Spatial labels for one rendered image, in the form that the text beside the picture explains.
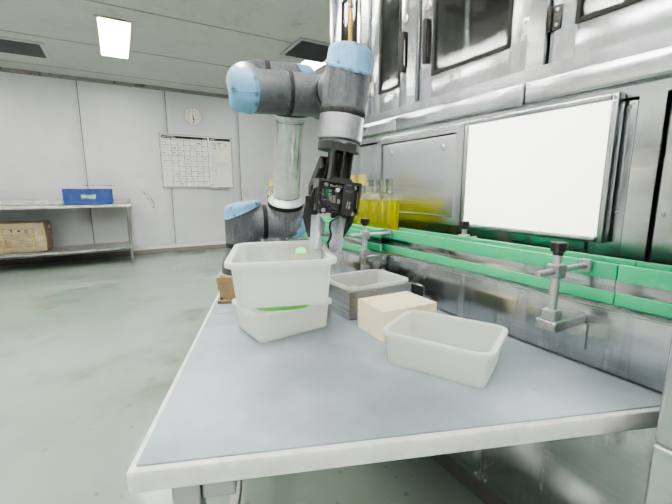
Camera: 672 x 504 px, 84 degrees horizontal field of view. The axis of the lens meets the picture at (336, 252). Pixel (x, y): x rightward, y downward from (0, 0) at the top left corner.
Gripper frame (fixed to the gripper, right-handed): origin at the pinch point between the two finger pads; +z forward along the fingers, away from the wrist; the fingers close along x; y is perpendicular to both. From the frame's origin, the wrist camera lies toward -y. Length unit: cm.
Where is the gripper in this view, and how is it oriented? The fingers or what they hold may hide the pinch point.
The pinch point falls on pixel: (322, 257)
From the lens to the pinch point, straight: 67.7
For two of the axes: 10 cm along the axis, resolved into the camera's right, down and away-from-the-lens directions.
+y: 2.0, 1.7, -9.6
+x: 9.7, 0.9, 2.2
